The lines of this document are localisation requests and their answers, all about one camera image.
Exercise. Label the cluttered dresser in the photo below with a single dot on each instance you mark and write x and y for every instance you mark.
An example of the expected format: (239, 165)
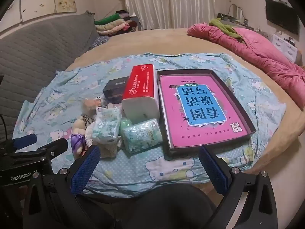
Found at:
(250, 26)

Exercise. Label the cream curtain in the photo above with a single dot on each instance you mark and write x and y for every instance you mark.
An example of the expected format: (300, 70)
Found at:
(166, 2)

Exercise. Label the green floral tissue packet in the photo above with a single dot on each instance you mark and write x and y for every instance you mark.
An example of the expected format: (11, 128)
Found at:
(140, 134)
(107, 126)

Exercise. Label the white drawer cabinet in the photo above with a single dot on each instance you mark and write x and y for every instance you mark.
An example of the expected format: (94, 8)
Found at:
(283, 45)

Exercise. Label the light blue cartoon cat blanket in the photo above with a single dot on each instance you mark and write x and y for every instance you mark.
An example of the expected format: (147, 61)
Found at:
(71, 88)

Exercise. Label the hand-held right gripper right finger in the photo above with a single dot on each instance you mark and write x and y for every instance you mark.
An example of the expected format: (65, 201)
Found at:
(214, 171)

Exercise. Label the black wall television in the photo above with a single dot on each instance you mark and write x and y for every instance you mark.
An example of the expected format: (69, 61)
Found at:
(281, 14)

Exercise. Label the dark maroon shallow cardboard box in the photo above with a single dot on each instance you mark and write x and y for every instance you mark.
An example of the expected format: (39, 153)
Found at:
(229, 100)

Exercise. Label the pink quilt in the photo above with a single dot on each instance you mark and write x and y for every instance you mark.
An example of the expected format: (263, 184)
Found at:
(262, 52)

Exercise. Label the plush toy in leopard print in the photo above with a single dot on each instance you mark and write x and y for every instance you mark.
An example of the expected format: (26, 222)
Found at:
(85, 119)

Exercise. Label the small dark box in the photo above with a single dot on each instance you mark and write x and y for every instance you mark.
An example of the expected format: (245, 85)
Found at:
(114, 88)

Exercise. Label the arched mirror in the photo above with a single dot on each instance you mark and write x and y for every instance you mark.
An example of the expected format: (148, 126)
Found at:
(236, 10)

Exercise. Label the cream floral scrunchie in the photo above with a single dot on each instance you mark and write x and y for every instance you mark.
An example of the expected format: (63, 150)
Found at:
(110, 151)

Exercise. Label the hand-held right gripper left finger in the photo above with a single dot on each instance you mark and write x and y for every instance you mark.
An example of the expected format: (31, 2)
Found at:
(85, 169)

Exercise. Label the dark floral cloth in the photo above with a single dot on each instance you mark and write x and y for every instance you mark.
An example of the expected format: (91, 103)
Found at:
(100, 41)

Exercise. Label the bed with tan sheet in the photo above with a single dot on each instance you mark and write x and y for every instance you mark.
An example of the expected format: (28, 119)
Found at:
(154, 43)

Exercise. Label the stack of folded clothes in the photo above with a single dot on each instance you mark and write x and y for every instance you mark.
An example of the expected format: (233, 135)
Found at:
(112, 25)

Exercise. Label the green cloth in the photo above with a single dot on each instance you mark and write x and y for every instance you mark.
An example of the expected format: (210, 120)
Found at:
(224, 27)

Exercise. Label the pink book with blue label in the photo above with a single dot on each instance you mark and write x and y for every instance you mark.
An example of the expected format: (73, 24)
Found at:
(171, 114)

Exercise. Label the purple satin scrunchie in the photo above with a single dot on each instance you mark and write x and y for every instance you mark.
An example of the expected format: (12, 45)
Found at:
(77, 143)

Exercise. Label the landscape wall painting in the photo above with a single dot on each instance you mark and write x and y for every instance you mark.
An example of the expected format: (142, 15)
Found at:
(47, 0)

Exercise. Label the green fluffy puff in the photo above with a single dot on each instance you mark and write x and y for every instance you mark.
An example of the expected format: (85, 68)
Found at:
(125, 124)

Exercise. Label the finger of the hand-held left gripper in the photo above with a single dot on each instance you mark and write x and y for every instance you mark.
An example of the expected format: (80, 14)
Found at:
(25, 140)
(57, 146)

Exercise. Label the red and white tissue pack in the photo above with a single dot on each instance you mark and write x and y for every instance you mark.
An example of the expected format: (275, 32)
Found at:
(139, 83)

